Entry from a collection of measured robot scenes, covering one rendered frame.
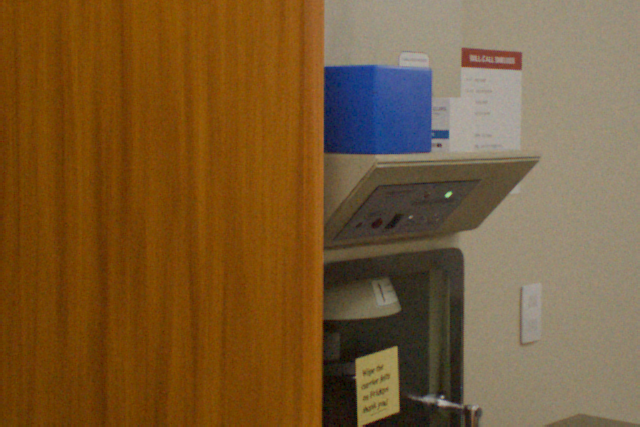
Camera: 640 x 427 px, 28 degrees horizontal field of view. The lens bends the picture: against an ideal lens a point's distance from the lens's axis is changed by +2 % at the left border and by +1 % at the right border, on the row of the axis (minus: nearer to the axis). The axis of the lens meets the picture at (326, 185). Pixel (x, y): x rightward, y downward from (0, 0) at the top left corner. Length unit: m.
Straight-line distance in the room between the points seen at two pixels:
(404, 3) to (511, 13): 1.02
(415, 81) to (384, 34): 0.15
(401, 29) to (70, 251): 0.45
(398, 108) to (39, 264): 0.47
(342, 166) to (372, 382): 0.29
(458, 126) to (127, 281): 0.40
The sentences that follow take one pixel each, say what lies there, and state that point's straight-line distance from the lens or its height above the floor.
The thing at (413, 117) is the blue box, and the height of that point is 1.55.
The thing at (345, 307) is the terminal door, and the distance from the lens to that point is 1.40.
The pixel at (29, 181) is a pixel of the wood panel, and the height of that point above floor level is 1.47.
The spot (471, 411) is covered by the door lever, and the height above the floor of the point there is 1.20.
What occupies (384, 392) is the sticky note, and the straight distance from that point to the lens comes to 1.47.
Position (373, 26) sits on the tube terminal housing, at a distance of 1.44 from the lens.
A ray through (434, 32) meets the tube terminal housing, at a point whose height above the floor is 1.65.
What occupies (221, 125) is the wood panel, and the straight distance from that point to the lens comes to 1.28.
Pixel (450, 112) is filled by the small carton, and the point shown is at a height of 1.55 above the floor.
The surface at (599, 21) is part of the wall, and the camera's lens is 2.80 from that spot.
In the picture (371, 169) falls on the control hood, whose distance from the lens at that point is 1.26.
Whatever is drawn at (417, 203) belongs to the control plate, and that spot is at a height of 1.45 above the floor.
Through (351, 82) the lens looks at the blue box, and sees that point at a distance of 1.28.
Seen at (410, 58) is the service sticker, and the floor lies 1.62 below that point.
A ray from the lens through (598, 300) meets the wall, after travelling 2.84.
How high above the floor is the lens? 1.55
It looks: 3 degrees down
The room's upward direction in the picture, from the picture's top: straight up
